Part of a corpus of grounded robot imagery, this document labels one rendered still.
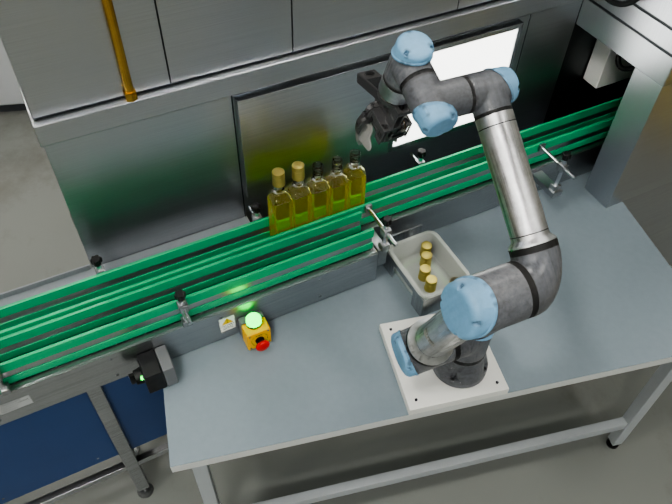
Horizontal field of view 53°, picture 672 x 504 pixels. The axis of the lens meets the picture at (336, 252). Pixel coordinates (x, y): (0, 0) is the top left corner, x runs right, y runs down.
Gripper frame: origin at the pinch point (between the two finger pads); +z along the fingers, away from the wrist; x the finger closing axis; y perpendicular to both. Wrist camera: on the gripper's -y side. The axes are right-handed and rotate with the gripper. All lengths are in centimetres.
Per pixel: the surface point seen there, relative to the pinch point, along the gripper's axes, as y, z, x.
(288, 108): -23.5, 17.9, -8.7
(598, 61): -17, 33, 104
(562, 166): 12, 36, 71
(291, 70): -28.0, 8.0, -7.2
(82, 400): 20, 62, -84
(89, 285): -4, 44, -71
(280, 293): 16, 45, -25
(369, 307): 27, 53, 0
